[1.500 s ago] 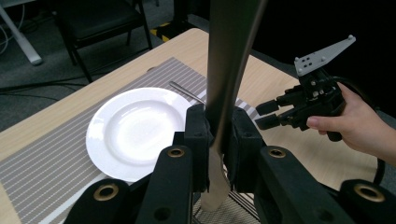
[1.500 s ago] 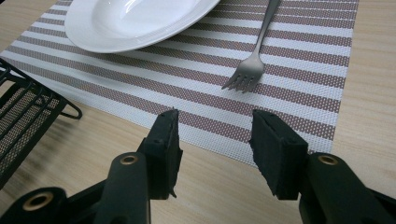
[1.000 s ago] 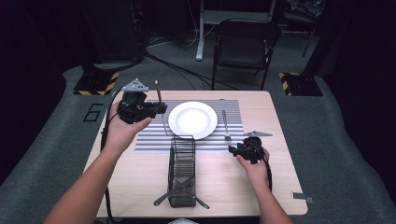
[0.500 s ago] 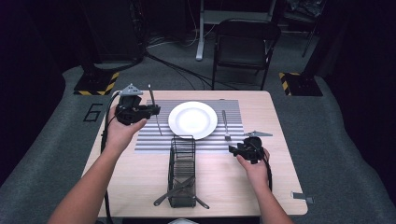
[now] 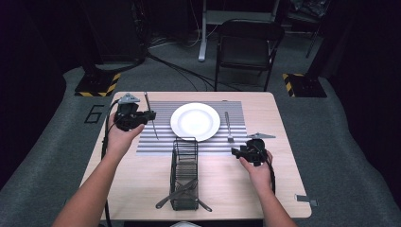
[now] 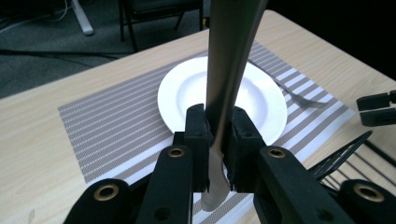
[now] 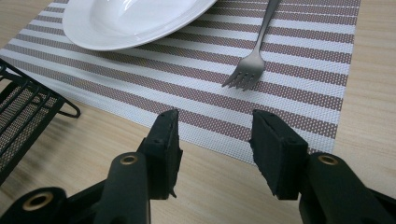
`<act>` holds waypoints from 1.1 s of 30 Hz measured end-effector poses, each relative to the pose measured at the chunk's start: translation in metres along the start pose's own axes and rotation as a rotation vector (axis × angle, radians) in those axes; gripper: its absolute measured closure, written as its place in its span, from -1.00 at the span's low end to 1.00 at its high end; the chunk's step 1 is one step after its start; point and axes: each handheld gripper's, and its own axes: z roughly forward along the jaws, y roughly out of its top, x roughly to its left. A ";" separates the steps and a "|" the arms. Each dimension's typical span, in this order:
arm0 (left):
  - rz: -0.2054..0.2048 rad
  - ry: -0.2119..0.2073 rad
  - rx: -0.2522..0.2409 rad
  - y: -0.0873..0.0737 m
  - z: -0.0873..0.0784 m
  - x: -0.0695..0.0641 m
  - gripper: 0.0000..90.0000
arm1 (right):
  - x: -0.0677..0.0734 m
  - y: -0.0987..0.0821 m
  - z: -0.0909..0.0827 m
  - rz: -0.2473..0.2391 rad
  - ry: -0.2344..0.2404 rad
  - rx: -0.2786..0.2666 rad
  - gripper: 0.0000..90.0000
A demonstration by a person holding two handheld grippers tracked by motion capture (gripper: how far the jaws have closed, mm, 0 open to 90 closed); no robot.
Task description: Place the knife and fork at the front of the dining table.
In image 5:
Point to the grey metal table bracket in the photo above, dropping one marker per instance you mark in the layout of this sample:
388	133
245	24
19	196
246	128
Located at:
305	199

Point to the person's right hand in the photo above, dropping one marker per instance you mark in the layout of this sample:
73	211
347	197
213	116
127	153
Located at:
260	176

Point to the dark cutlery piece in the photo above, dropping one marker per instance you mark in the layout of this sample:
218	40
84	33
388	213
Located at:
201	205
175	195

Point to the white rounded object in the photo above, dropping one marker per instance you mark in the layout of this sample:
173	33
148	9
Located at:
186	224

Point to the black stand base hazard stripes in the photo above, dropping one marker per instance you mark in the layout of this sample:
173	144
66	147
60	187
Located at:
96	85
305	85

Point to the metal fork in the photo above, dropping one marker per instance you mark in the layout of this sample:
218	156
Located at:
228	124

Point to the white desk frame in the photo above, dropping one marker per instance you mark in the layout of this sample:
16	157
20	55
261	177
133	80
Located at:
203	31

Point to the black folding chair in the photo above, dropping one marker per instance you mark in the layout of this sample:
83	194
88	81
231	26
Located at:
247	47

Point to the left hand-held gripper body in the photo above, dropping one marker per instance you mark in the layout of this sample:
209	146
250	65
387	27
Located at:
126	116

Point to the person's left hand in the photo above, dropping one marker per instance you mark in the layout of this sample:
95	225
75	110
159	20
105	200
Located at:
118	140

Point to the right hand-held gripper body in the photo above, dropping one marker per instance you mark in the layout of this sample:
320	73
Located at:
256	153

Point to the metal table knife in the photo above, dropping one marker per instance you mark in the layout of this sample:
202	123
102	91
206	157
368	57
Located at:
154	129

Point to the white round plate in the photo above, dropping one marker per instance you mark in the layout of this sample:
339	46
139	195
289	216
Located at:
195	121

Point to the grey striped placemat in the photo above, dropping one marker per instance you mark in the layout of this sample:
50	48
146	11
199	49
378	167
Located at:
164	138

